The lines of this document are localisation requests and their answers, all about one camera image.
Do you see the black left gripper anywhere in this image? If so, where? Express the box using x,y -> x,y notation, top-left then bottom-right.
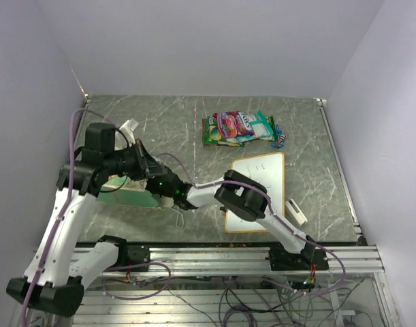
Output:
104,138 -> 168,181

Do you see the green white paper bag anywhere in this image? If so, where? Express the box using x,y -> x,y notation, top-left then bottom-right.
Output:
95,156 -> 187,229

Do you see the green yellow chips bag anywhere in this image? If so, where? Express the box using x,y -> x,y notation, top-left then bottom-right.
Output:
204,116 -> 218,129

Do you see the pink fruit candy bag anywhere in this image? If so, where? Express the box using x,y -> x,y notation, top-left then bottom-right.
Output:
213,110 -> 257,143

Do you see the teal snack packet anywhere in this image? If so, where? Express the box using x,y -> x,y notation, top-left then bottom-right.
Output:
247,111 -> 274,141

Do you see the blue M&M's packet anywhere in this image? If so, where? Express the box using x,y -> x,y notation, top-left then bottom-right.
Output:
271,125 -> 287,149

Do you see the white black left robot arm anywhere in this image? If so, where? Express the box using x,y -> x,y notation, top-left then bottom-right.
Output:
6,123 -> 165,317

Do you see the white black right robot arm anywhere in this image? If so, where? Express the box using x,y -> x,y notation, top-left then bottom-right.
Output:
146,170 -> 316,270

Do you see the yellow framed whiteboard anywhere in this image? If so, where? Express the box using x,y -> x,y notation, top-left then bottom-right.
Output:
225,152 -> 285,234

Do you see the white whiteboard eraser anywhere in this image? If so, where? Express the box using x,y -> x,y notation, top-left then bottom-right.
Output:
285,199 -> 308,226

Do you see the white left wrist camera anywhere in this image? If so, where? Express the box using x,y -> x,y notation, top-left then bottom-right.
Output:
115,118 -> 139,149

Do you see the aluminium mounting rail frame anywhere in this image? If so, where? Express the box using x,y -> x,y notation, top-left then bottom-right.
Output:
10,243 -> 402,327

